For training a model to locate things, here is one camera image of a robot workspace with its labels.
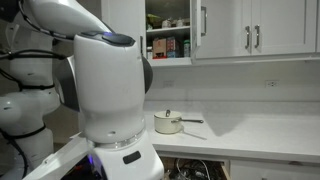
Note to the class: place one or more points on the green food bag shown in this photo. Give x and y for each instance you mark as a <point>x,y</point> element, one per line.
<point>153,20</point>

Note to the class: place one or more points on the brown cardboard food box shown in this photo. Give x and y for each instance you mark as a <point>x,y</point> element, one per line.
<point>159,46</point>

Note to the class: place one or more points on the wooden drawer with white front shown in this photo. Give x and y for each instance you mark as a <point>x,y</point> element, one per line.
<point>226,171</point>

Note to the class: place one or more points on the green lidded jar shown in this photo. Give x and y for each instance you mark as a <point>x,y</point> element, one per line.
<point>186,49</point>

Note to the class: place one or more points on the white wall outlet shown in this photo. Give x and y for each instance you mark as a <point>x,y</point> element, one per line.
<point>168,84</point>
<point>272,83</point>

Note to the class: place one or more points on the white lower cabinet front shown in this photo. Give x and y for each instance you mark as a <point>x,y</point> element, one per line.
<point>273,171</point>

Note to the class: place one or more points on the cream saucepan lid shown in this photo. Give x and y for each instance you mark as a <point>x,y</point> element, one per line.
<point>167,115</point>

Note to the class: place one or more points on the small white bottle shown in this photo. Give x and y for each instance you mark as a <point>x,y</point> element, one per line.
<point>149,53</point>

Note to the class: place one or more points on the white upper cabinet frame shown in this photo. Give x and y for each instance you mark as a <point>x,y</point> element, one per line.
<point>170,62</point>

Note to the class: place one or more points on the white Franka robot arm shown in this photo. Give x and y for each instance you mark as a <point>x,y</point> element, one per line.
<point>110,86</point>

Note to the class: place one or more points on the small pale jar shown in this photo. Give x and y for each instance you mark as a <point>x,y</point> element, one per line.
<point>179,22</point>
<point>166,23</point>

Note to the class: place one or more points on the open white upper cabinet door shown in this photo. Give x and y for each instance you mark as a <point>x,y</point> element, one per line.
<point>196,23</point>

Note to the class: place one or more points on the closed white upper cabinet door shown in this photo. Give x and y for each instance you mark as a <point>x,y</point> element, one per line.
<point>286,26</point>
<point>126,16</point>
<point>226,30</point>

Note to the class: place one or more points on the red and blue food box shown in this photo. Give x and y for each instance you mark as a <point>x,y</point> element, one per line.
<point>171,46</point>

